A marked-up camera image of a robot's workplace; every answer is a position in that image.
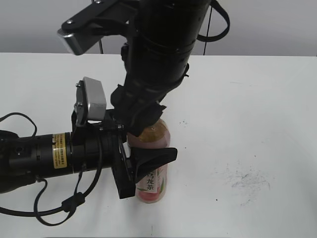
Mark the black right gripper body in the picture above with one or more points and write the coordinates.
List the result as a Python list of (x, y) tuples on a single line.
[(162, 36)]

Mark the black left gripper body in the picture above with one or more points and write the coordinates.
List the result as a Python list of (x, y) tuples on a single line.
[(94, 146)]

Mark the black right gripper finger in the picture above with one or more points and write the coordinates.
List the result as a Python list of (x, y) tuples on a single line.
[(119, 101), (147, 117)]

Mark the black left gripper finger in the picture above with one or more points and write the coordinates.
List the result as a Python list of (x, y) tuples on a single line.
[(145, 161)]

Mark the peach oolong tea bottle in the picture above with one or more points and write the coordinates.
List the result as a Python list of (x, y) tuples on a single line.
[(152, 187)]

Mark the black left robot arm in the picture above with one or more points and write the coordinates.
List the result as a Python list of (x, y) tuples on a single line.
[(45, 156)]

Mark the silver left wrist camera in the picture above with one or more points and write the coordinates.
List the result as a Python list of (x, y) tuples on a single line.
[(90, 101)]

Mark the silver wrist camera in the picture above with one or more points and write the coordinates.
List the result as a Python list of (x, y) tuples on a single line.
[(90, 101), (99, 19)]

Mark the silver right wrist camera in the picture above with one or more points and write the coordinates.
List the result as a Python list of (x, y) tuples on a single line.
[(99, 19)]

